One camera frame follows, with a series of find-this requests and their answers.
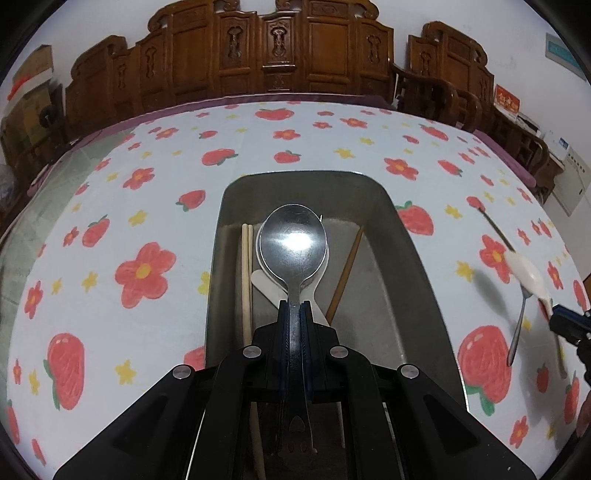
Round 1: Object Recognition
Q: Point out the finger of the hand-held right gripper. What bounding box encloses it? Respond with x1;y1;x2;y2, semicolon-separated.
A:
549;318;591;384
551;305;591;325

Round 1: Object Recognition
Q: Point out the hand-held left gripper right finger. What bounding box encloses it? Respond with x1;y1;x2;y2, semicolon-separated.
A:
299;300;536;480

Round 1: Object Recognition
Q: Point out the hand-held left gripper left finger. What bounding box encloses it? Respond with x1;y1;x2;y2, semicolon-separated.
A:
53;300;291;480

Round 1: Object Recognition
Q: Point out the large white ladle spoon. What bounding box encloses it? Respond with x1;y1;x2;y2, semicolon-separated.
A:
250;222;345;448

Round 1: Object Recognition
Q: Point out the light wooden chopstick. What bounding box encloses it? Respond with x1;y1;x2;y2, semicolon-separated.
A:
247;224;267;480
241;224;250;347

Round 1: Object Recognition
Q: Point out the small metal spoon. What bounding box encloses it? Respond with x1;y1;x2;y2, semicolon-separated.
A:
507;282;534;367

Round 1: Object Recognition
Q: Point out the small white spoon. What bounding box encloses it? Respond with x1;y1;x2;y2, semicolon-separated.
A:
502;250;568;379

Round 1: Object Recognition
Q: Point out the brown wooden chopstick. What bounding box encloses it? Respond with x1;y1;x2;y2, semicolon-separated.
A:
327;225;365;321

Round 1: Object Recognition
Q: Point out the stainless steel tray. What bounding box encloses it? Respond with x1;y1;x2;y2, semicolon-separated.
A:
203;170;469;480

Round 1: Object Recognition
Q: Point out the large metal spoon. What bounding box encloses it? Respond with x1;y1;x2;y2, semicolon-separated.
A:
257;204;329;457

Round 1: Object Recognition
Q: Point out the dark brown chopstick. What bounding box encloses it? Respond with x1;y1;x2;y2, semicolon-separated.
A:
478;207;513;254

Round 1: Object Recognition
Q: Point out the floral printed tablecloth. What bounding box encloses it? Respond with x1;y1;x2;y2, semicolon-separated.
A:
0;100;591;467

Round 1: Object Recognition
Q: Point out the wooden armchair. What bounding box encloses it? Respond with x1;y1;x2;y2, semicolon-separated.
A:
392;65;483;134

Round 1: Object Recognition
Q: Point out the carved wooden bench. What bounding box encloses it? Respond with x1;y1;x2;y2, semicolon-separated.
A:
65;0;398;137

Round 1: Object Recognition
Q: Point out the carved wooden high-back chair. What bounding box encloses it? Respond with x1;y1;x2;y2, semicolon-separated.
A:
406;21;497;95

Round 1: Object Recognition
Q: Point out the stack of cardboard boxes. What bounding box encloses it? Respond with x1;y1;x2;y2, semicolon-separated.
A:
0;44;65;155

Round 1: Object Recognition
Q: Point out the red wall sign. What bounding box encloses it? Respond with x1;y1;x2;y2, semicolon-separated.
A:
494;84;520;114

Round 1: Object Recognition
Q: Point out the pale blue wall poster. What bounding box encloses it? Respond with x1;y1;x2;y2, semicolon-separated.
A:
545;32;588;79

